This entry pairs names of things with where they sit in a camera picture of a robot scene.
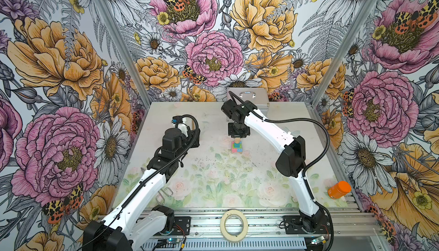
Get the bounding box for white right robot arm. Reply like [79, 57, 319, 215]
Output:
[221, 99, 330, 233]

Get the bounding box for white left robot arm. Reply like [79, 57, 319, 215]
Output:
[80, 114, 200, 251]

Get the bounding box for silver aluminium first aid case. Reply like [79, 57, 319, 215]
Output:
[226, 87, 270, 115]

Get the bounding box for metal scissors tongs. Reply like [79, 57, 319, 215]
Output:
[155, 187, 174, 205]

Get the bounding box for masking tape roll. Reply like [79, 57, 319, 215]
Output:
[219, 209, 249, 243]

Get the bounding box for orange pill bottle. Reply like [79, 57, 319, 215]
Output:
[328, 181, 352, 199]

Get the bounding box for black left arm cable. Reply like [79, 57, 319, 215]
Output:
[82, 114, 200, 251]

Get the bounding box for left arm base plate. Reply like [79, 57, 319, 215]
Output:
[163, 216, 192, 236]

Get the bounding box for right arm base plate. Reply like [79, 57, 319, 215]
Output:
[279, 215, 332, 235]

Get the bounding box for aluminium corner frame post left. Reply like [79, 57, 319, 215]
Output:
[93, 0, 152, 109]

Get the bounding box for aluminium corner frame post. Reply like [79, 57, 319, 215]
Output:
[93, 0, 152, 109]
[311, 0, 378, 107]

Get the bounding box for aluminium corner frame post right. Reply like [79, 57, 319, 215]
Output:
[311, 0, 378, 107]

